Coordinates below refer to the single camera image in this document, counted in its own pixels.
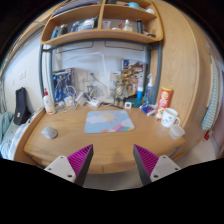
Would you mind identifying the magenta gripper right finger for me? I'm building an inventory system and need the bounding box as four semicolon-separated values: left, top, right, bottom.
133;145;180;185

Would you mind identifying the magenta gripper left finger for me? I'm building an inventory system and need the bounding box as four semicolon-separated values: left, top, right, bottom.
45;144;93;186

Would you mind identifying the grey computer mouse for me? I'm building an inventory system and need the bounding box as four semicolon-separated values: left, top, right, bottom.
42;127;58;139

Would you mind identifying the pastel cloud mouse pad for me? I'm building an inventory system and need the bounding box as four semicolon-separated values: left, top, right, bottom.
84;110;135;134

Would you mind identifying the clear plastic cup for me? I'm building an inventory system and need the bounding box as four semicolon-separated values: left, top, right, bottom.
169;124;185;140

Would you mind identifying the white mug with drawing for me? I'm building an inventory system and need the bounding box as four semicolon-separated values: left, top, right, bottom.
161;108;181;128

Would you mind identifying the blue flat box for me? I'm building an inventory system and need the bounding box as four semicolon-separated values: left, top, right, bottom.
140;104;155;116

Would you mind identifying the small white cube clock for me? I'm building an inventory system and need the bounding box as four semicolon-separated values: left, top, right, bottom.
124;102;132;109

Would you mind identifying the white power strip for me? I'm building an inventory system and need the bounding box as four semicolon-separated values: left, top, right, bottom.
87;99;100;107

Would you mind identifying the white lotion bottle red cap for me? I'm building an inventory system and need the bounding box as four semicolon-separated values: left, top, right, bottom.
43;89;56;115

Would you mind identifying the blue spray bottle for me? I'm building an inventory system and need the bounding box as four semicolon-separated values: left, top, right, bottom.
144;74;154;104

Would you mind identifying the red chips can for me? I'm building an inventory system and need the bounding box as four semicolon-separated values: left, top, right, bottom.
155;87;172;119

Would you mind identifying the white desk lamp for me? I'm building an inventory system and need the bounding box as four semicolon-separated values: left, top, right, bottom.
63;52;113;103

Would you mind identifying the wooden wall shelf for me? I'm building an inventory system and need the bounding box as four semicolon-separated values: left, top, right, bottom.
41;0;164;46

